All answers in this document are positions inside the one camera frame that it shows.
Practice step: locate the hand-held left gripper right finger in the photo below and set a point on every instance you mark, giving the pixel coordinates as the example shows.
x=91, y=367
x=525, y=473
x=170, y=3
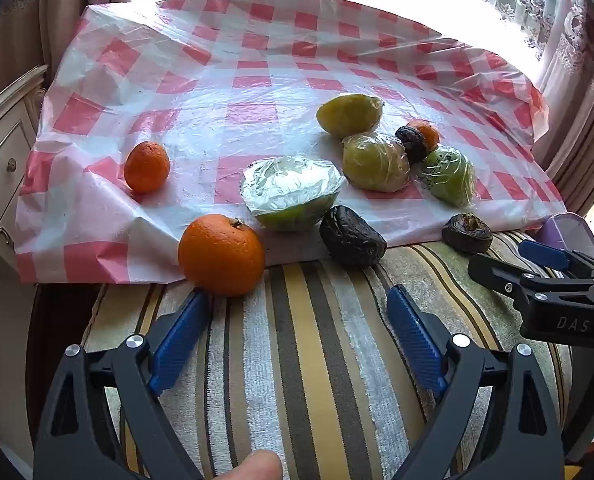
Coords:
x=417, y=340

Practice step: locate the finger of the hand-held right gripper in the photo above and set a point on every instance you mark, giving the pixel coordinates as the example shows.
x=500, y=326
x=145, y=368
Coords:
x=497, y=275
x=542, y=255

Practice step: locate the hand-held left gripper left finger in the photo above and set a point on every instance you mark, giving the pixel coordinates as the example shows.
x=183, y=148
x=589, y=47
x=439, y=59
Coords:
x=177, y=345

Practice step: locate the purple-edged white cardboard box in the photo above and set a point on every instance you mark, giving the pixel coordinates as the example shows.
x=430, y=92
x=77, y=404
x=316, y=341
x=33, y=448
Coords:
x=562, y=230

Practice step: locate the small dark shrivelled fruit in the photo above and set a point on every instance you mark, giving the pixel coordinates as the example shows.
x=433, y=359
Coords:
x=467, y=235
x=409, y=144

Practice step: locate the large orange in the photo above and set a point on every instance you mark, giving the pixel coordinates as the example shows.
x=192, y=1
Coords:
x=222, y=255

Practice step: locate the green apple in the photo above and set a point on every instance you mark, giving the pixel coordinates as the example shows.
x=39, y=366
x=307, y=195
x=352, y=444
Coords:
x=449, y=177

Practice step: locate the large wrinkled dark fruit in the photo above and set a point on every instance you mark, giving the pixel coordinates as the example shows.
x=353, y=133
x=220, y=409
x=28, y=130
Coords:
x=352, y=237

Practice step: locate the small orange tangerine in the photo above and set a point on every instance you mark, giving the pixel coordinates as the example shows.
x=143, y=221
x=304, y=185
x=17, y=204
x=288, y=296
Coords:
x=147, y=167
x=429, y=135

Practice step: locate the yellow-green apple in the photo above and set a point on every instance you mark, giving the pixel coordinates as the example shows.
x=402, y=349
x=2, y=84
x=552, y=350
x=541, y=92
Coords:
x=374, y=162

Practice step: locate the green fruit half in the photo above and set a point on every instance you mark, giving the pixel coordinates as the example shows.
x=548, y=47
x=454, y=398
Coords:
x=292, y=195

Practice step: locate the yellow mango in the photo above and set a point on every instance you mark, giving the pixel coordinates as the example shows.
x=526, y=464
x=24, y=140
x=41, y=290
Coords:
x=349, y=116

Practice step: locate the person's left hand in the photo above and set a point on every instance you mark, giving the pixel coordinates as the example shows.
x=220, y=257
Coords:
x=249, y=466

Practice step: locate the striped blanket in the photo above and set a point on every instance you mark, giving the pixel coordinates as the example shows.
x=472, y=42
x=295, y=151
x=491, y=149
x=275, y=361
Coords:
x=302, y=360

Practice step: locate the mauve embroidered curtain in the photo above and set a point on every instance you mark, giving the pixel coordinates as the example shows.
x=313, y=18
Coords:
x=577, y=85

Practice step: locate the round drawer knob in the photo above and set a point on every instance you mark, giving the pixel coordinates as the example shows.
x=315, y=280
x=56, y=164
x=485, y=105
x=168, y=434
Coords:
x=12, y=164

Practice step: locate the cream cabinet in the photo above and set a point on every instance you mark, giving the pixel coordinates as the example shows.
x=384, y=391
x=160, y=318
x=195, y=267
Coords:
x=2, y=160

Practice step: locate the floral sheer curtain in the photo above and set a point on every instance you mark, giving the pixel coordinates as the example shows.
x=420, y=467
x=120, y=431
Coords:
x=517, y=0

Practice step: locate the red white checked plastic tablecloth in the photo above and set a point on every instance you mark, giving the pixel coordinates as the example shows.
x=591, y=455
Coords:
x=227, y=90

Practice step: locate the brown curtain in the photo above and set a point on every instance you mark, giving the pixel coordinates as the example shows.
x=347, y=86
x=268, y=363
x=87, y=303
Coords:
x=52, y=10

